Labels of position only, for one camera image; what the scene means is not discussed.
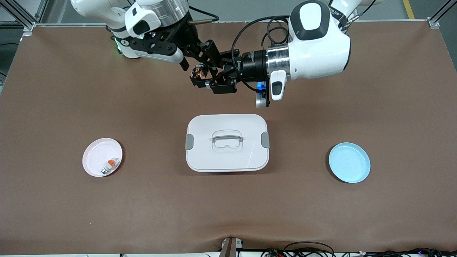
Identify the white lidded storage box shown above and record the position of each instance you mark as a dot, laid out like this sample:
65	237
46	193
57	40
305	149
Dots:
228	160

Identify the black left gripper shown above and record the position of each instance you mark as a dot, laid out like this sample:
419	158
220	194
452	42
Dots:
252	65

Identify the grey box latch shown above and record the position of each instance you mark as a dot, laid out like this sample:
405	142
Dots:
265	140
189	142

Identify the aluminium frame post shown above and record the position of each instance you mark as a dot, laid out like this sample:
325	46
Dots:
433	23
28	28

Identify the brown table mat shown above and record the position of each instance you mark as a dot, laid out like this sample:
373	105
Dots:
228	214

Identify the grey camera stand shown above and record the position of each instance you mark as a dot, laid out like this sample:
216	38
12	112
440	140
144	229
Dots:
228	250

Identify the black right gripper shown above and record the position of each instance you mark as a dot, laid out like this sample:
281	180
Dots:
188	37

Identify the pale pink plastic plate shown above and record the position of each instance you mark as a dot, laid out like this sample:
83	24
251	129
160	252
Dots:
93	167

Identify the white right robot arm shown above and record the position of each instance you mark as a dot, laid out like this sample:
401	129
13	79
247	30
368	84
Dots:
107	10

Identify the black orange push-button switch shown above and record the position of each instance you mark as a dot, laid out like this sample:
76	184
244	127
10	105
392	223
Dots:
200	73

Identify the light blue plastic plate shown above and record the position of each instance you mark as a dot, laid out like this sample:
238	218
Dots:
350	162

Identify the white orange push-button switch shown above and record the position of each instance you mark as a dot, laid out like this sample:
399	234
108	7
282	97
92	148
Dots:
110	163

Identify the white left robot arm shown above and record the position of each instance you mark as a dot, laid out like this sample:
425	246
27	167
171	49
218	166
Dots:
314	53

